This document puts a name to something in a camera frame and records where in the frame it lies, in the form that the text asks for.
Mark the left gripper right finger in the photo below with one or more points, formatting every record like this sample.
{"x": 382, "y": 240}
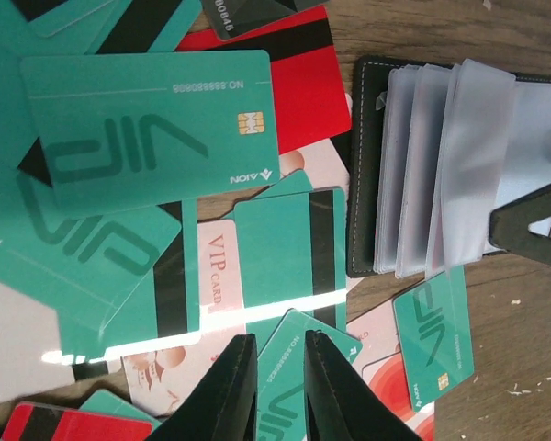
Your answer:
{"x": 339, "y": 405}

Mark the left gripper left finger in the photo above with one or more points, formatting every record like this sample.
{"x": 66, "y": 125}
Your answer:
{"x": 223, "y": 404}

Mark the black card holder wallet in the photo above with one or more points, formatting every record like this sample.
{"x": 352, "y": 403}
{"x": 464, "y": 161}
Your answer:
{"x": 436, "y": 149}

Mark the teal VIP card lower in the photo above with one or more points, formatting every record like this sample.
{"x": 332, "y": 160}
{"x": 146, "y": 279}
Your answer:
{"x": 280, "y": 386}

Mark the teal card black stripe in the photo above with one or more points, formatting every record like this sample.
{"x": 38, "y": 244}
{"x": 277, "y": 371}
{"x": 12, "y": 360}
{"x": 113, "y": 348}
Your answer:
{"x": 291, "y": 246}

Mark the red card black stripe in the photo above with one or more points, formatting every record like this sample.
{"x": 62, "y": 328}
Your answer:
{"x": 309, "y": 97}

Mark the teal VIP chip card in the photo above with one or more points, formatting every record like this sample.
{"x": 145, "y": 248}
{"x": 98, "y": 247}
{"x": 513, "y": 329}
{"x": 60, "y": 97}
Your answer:
{"x": 128, "y": 131}

